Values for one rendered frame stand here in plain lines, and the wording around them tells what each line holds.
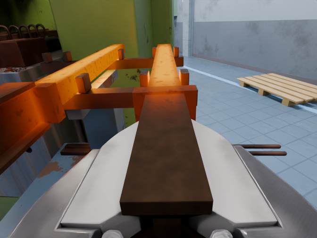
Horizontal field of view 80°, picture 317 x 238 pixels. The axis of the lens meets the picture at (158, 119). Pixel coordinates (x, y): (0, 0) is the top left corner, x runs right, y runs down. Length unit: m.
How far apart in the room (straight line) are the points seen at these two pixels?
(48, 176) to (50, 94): 0.38
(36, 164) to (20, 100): 0.55
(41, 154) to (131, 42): 0.44
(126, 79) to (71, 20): 0.24
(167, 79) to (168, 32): 0.90
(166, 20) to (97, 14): 0.48
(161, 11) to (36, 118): 0.94
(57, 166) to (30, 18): 0.81
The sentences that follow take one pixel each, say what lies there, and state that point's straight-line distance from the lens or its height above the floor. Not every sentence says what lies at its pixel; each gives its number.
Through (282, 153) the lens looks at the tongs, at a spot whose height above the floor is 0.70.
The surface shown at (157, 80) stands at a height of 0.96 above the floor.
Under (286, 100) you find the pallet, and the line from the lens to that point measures 2.79.
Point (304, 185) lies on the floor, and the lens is 1.63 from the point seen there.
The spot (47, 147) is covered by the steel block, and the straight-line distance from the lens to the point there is 0.66.
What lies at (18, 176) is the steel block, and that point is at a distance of 0.81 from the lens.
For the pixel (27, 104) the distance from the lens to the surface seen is 0.19.
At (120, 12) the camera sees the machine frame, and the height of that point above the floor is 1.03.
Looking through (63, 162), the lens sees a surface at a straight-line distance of 0.58.
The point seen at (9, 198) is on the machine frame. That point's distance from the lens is 0.93.
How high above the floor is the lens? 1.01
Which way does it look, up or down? 28 degrees down
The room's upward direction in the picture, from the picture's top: 3 degrees counter-clockwise
